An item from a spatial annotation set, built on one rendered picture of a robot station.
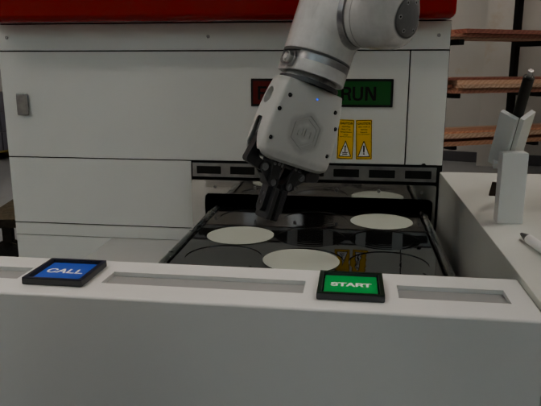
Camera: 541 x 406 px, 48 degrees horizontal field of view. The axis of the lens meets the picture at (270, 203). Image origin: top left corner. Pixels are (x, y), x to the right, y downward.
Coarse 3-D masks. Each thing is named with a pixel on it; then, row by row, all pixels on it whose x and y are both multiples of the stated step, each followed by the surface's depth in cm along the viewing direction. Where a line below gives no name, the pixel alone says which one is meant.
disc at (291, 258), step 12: (276, 252) 82; (288, 252) 82; (300, 252) 82; (312, 252) 82; (324, 252) 82; (276, 264) 77; (288, 264) 77; (300, 264) 77; (312, 264) 77; (324, 264) 77; (336, 264) 77
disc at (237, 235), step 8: (216, 232) 92; (224, 232) 92; (232, 232) 91; (240, 232) 91; (248, 232) 91; (256, 232) 91; (264, 232) 91; (272, 232) 91; (216, 240) 87; (224, 240) 87; (232, 240) 87; (240, 240) 87; (248, 240) 87; (256, 240) 87; (264, 240) 87
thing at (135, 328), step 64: (0, 256) 61; (0, 320) 52; (64, 320) 51; (128, 320) 50; (192, 320) 50; (256, 320) 49; (320, 320) 48; (384, 320) 47; (448, 320) 47; (512, 320) 46; (0, 384) 54; (64, 384) 53; (128, 384) 52; (192, 384) 51; (256, 384) 50; (320, 384) 49; (384, 384) 48; (448, 384) 48; (512, 384) 47
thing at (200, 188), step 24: (192, 192) 111; (216, 192) 111; (240, 192) 110; (288, 192) 109; (312, 192) 108; (336, 192) 108; (360, 192) 107; (384, 192) 107; (408, 192) 106; (432, 192) 105; (192, 216) 113; (432, 216) 106
